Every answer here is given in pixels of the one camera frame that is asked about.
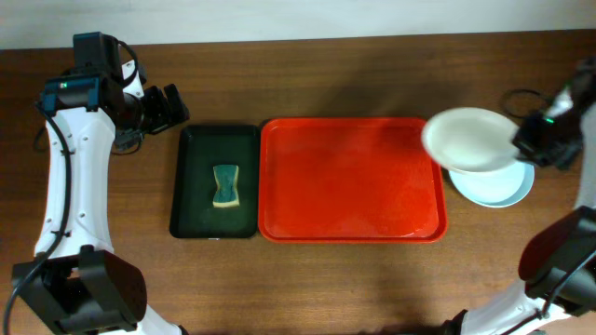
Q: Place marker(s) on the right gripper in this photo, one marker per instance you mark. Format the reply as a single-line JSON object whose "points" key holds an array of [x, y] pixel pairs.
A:
{"points": [[522, 146]]}

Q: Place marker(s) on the red plastic tray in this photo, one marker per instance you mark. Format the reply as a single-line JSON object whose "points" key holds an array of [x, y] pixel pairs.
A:
{"points": [[349, 180]]}

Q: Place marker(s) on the black plastic tray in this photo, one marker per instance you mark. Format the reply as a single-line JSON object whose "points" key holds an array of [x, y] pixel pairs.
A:
{"points": [[201, 148]]}

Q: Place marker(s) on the light blue plate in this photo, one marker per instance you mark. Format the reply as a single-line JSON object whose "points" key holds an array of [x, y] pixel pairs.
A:
{"points": [[501, 189]]}

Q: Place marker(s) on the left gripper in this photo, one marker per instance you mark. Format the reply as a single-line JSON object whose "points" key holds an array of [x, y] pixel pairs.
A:
{"points": [[130, 139]]}

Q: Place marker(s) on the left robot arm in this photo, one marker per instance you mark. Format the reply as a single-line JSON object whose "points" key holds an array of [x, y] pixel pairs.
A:
{"points": [[75, 283]]}

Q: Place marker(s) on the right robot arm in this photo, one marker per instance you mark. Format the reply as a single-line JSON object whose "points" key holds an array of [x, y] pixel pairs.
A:
{"points": [[557, 267]]}

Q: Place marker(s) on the white plate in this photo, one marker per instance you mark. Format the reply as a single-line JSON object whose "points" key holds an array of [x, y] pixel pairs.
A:
{"points": [[470, 140]]}

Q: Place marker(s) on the green and yellow sponge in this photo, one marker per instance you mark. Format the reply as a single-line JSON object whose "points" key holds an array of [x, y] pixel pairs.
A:
{"points": [[226, 194]]}

